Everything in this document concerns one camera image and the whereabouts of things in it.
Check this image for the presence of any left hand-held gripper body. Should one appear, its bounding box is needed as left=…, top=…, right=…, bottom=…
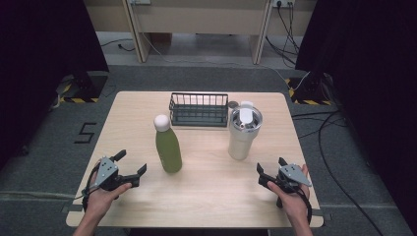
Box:
left=93, top=155, right=137, bottom=193

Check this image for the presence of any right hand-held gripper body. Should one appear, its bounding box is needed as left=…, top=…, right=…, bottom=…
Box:
left=267, top=162, right=313, bottom=209

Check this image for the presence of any green bottle with white cap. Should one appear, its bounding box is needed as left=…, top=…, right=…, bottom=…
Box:
left=152, top=113, right=183, bottom=174

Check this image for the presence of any person's left hand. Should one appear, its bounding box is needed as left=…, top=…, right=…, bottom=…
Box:
left=83, top=159, right=133, bottom=217

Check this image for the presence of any person's right hand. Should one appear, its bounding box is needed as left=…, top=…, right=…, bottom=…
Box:
left=267, top=163, right=312, bottom=225

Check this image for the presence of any white tumbler with lid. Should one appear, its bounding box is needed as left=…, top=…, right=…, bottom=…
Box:
left=227, top=100, right=264, bottom=161

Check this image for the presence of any black stand base striped tape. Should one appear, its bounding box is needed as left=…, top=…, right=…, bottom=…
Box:
left=284, top=72, right=333, bottom=106
left=55, top=70, right=109, bottom=104

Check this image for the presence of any black curtain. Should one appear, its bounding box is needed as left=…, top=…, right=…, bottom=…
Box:
left=0, top=0, right=110, bottom=171
left=294, top=0, right=417, bottom=227

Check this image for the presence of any left hand-held gripper black cable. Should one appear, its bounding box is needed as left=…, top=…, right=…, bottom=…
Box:
left=81, top=161, right=101, bottom=212

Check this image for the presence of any hand-held gripper black cable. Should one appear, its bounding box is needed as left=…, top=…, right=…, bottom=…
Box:
left=294, top=188, right=313, bottom=225
left=81, top=161, right=101, bottom=212

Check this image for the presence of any right hand-held gripper black cable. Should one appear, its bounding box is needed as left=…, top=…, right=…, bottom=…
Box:
left=294, top=188, right=313, bottom=225

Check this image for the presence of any long black floor cable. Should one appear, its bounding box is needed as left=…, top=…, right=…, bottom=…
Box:
left=291, top=109, right=385, bottom=236

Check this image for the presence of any dark wire basket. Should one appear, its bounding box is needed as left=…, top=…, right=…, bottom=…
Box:
left=168, top=91, right=230, bottom=128

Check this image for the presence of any short black cable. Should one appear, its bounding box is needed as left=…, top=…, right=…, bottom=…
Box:
left=99, top=37, right=136, bottom=53

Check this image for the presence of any bundle of black cables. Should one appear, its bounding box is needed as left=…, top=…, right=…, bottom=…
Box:
left=265, top=1, right=301, bottom=70

